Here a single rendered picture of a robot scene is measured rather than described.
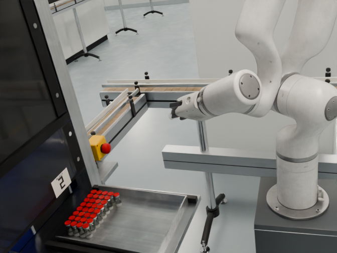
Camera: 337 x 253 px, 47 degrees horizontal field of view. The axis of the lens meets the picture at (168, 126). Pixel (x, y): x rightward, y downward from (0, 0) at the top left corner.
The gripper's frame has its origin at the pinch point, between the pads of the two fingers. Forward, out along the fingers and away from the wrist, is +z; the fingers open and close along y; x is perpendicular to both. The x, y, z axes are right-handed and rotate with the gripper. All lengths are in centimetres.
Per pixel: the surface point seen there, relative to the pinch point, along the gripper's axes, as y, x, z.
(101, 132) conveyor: -2, 4, 67
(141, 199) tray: 2.2, -25.0, 26.8
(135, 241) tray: -4.2, -38.1, 13.3
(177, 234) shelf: 6.4, -34.9, 7.2
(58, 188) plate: -25.6, -24.6, 29.7
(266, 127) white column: 119, 34, 96
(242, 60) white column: 87, 68, 84
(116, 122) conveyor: 4, 10, 68
